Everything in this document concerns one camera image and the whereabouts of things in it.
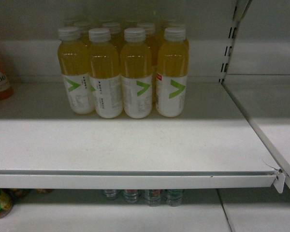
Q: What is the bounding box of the yellow green tea bottle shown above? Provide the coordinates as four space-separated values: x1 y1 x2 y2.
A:
0 188 14 220

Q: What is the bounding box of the white shelf board right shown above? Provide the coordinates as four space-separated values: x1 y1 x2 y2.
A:
0 82 285 192

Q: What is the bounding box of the white slotted shelf upright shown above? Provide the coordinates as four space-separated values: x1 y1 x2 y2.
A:
219 0 252 84

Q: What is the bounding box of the yellow vitamin drink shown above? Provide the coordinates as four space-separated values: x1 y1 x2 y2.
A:
58 27 95 115
89 28 123 118
120 28 152 119
156 27 189 117

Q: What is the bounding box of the yellow vitamin drink front right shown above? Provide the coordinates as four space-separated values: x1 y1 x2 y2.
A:
156 27 189 117

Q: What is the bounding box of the yellow vitamin drink front left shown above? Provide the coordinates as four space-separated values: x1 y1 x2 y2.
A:
58 27 95 115

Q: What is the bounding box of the water bottle green barcode label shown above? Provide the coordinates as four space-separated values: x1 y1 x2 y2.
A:
164 189 184 207

